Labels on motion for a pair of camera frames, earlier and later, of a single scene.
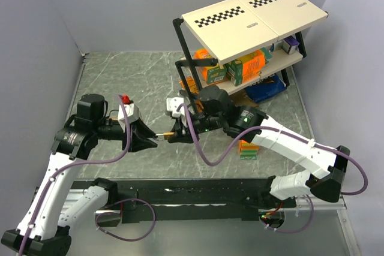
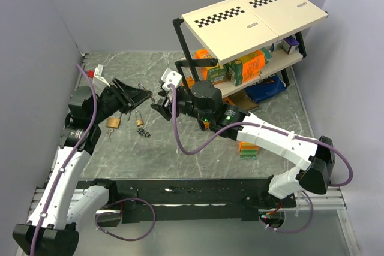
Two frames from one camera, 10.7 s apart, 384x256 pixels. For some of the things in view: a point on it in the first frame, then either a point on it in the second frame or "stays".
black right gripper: [181, 129] -> [164, 110]
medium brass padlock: [165, 135] -> [153, 99]
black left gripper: [139, 128] -> [128, 97]
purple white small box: [290, 44] stays
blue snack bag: [266, 88] stays
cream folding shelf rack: [245, 41] stays
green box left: [214, 74] stays
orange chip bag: [203, 54] stays
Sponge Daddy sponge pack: [248, 151] stays
